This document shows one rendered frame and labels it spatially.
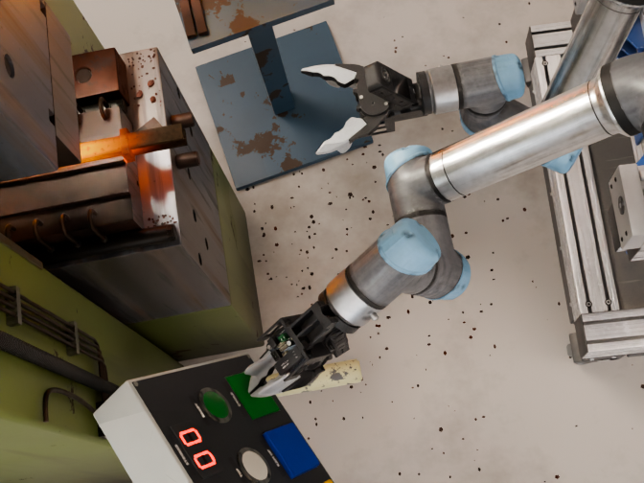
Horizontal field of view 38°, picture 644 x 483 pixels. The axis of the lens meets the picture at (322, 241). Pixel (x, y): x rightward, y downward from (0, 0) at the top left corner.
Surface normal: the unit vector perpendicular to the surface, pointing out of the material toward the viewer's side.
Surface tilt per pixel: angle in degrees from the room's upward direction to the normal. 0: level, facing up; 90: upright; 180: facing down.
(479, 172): 55
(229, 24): 0
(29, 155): 90
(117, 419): 30
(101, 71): 0
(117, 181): 0
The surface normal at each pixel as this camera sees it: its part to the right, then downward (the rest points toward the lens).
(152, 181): -0.09, -0.29
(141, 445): -0.49, 0.03
